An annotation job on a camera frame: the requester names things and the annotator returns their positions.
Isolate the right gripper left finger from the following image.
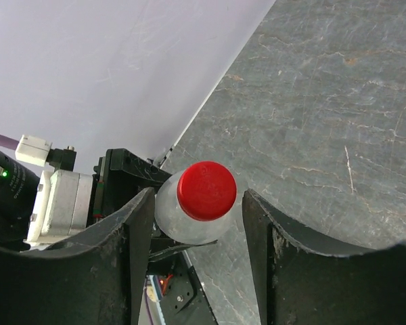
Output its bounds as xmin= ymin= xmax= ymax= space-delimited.
xmin=0 ymin=188 xmax=154 ymax=324

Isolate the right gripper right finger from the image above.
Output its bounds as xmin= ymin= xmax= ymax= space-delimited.
xmin=242 ymin=190 xmax=406 ymax=324

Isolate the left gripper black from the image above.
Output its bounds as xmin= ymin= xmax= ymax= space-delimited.
xmin=87 ymin=148 xmax=217 ymax=263

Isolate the red label water bottle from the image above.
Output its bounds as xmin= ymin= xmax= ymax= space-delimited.
xmin=155 ymin=171 xmax=233 ymax=245

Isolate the red bottle cap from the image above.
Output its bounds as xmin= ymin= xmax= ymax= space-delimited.
xmin=177 ymin=161 xmax=237 ymax=221

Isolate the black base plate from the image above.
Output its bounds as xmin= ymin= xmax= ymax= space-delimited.
xmin=148 ymin=252 xmax=218 ymax=325

